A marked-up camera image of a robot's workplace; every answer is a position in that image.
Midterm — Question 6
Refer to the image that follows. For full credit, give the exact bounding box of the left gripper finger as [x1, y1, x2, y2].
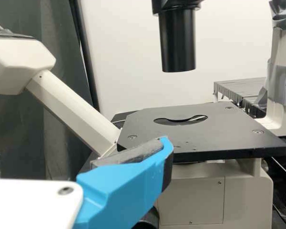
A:
[75, 135, 174, 229]

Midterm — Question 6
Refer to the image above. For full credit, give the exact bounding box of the cream microscope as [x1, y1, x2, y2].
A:
[0, 0, 286, 229]

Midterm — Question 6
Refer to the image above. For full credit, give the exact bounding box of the white pipette stand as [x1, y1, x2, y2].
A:
[264, 0, 286, 137]

